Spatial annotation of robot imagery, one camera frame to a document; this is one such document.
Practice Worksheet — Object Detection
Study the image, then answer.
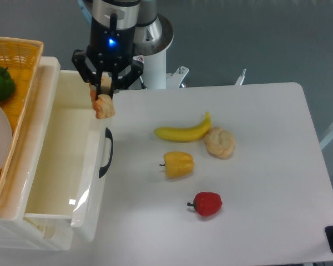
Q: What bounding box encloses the white open upper drawer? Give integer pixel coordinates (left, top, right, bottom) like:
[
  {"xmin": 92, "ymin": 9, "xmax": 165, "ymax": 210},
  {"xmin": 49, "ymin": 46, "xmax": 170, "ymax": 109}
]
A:
[{"xmin": 23, "ymin": 66, "xmax": 114, "ymax": 242}]

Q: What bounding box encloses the grey cable on pedestal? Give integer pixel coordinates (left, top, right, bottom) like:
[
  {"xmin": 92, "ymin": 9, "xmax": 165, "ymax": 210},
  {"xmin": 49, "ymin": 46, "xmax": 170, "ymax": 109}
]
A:
[{"xmin": 133, "ymin": 57, "xmax": 148, "ymax": 90}]

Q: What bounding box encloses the round bread roll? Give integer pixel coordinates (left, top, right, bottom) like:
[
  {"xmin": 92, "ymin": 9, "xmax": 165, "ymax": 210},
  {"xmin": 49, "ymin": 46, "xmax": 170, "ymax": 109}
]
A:
[{"xmin": 204, "ymin": 127, "xmax": 236, "ymax": 159}]

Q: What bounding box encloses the square toasted bread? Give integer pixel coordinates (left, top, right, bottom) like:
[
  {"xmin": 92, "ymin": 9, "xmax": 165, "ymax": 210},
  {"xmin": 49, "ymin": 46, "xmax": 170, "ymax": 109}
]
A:
[{"xmin": 89, "ymin": 75, "xmax": 115, "ymax": 119}]

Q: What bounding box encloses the yellow bell pepper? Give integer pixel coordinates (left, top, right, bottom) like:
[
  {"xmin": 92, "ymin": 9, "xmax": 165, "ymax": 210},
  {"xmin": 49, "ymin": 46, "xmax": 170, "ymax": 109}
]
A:
[{"xmin": 159, "ymin": 151, "xmax": 194, "ymax": 178}]

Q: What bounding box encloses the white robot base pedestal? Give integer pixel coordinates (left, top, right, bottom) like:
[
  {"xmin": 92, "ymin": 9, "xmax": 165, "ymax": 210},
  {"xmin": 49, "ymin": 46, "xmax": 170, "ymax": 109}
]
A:
[{"xmin": 129, "ymin": 14, "xmax": 189, "ymax": 90}]

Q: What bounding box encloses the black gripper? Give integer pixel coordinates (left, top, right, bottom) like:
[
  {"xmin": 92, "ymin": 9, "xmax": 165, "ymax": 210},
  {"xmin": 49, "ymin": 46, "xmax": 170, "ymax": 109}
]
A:
[{"xmin": 72, "ymin": 16, "xmax": 144, "ymax": 98}]

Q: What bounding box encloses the black drawer handle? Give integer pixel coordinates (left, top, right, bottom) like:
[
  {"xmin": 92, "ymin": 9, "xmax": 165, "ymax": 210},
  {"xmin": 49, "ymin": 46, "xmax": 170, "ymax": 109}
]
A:
[{"xmin": 98, "ymin": 127, "xmax": 114, "ymax": 178}]

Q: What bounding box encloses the orange woven basket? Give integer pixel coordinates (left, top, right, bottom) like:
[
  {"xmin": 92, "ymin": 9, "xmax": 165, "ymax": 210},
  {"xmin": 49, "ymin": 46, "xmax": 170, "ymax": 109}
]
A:
[{"xmin": 0, "ymin": 37, "xmax": 44, "ymax": 195}]

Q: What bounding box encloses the white drawer cabinet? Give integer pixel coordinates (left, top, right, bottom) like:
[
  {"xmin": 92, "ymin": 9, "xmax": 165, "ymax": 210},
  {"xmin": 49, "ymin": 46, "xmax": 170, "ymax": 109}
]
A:
[{"xmin": 0, "ymin": 57, "xmax": 76, "ymax": 250}]

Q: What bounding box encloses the red bell pepper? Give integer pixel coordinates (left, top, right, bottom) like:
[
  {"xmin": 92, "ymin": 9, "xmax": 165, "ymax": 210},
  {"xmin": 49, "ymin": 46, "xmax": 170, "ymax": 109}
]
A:
[{"xmin": 186, "ymin": 192, "xmax": 223, "ymax": 217}]

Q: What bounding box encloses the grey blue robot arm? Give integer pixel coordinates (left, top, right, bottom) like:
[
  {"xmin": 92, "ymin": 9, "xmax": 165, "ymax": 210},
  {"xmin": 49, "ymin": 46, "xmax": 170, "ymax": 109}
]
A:
[{"xmin": 72, "ymin": 1, "xmax": 158, "ymax": 96}]

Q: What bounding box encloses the yellow banana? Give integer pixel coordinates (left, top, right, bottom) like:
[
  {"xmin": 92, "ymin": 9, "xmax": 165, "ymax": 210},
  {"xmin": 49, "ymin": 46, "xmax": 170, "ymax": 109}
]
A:
[{"xmin": 154, "ymin": 112, "xmax": 211, "ymax": 142}]

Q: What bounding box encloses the green bell pepper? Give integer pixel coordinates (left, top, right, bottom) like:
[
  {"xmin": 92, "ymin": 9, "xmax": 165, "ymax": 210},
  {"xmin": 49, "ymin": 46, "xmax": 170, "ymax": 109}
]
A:
[{"xmin": 0, "ymin": 66, "xmax": 16, "ymax": 102}]

